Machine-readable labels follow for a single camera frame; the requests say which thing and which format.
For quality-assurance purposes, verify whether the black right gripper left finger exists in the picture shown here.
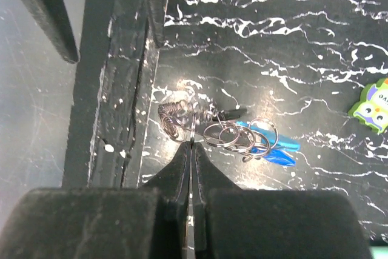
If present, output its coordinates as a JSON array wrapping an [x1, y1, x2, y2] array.
[[1, 143, 191, 258]]

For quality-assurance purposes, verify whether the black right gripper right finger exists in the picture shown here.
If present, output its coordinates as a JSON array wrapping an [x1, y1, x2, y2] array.
[[191, 143, 372, 258]]

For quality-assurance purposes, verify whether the blue tagged key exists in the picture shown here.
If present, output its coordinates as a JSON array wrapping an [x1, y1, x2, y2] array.
[[261, 147, 296, 166]]

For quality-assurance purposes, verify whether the green owl toy block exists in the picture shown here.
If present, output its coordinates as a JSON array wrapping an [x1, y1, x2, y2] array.
[[348, 78, 387, 134]]

